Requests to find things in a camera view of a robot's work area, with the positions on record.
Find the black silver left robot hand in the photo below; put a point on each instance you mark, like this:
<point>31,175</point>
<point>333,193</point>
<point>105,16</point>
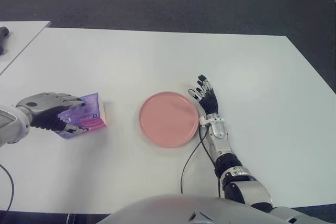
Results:
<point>42,100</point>

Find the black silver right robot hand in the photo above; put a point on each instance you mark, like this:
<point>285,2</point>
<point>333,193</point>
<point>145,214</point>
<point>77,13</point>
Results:
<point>210,103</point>

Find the purple tissue paper pack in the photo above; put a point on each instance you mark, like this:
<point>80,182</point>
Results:
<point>89,111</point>

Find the pink round plate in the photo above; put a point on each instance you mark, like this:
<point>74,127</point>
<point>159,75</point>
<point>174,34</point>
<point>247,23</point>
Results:
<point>168,119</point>

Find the silver robot torso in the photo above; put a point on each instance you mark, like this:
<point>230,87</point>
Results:
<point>168,209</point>

